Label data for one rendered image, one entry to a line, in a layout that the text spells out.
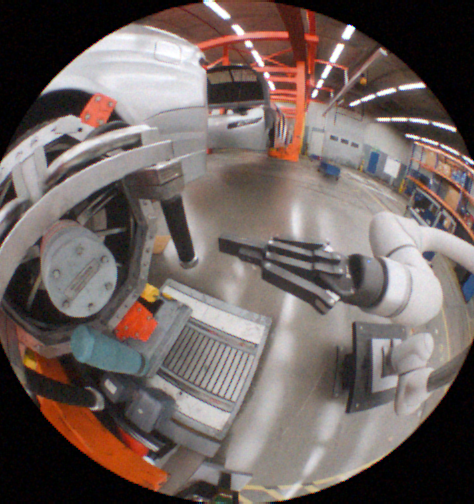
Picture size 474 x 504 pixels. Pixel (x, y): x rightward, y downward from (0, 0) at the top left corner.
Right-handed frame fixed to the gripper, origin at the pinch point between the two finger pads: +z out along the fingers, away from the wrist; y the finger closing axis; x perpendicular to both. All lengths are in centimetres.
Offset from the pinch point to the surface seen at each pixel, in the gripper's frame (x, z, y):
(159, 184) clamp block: 9.6, 10.7, -2.4
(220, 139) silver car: 10, 116, 215
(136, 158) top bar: 13.6, 13.5, -3.0
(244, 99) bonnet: 98, 113, 318
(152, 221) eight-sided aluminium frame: -6.7, 32.1, 8.0
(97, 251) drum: 3.7, 17.9, -12.4
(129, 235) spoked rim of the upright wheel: -10.9, 42.1, 2.9
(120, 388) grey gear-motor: -40, 28, -45
